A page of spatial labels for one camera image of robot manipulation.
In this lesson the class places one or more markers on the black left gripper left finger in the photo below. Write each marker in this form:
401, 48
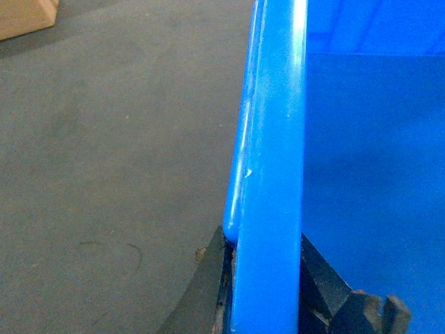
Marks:
205, 306

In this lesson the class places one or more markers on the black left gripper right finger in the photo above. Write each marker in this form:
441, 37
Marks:
327, 303

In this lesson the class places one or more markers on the large blue plastic crate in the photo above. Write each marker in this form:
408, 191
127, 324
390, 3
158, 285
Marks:
340, 139

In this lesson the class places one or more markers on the large cardboard box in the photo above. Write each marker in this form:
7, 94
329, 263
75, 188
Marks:
19, 17

